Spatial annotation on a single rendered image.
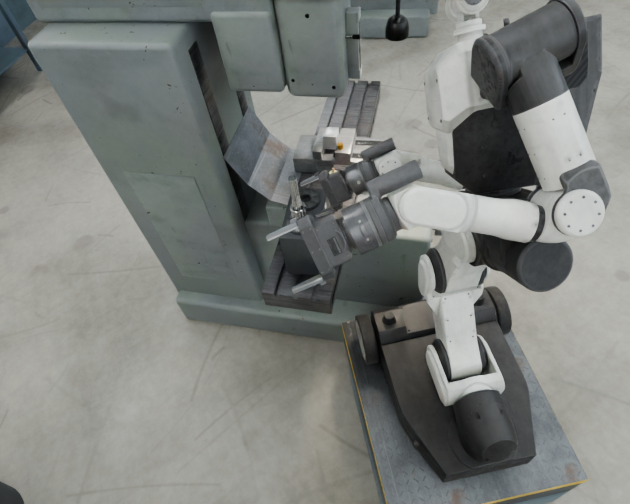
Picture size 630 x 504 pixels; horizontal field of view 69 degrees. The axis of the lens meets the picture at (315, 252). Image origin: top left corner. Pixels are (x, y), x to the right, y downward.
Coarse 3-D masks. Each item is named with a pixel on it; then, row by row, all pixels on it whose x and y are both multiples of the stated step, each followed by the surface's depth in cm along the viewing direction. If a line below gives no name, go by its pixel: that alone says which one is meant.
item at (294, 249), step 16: (304, 192) 149; (320, 192) 150; (288, 208) 147; (320, 208) 145; (288, 224) 141; (288, 240) 140; (288, 256) 146; (304, 256) 145; (288, 272) 154; (304, 272) 152
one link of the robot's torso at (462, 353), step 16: (432, 272) 136; (432, 288) 138; (480, 288) 145; (432, 304) 146; (448, 304) 145; (464, 304) 146; (448, 320) 146; (464, 320) 147; (448, 336) 148; (464, 336) 149; (448, 352) 149; (464, 352) 149; (480, 352) 150; (448, 368) 149; (464, 368) 150; (480, 368) 151
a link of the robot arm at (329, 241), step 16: (352, 208) 79; (304, 224) 79; (320, 224) 79; (336, 224) 79; (352, 224) 77; (368, 224) 77; (304, 240) 79; (320, 240) 80; (336, 240) 80; (352, 240) 79; (368, 240) 78; (320, 256) 80; (336, 256) 80; (320, 272) 81
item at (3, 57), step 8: (0, 0) 402; (0, 8) 407; (8, 8) 411; (8, 16) 412; (16, 24) 420; (16, 32) 423; (24, 40) 430; (0, 48) 442; (8, 48) 440; (16, 48) 438; (24, 48) 436; (0, 56) 431; (8, 56) 430; (16, 56) 428; (32, 56) 441; (0, 64) 421; (8, 64) 420; (0, 72) 412
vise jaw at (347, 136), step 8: (344, 128) 181; (344, 136) 178; (352, 136) 178; (344, 144) 175; (352, 144) 175; (336, 152) 173; (344, 152) 173; (352, 152) 177; (336, 160) 176; (344, 160) 175
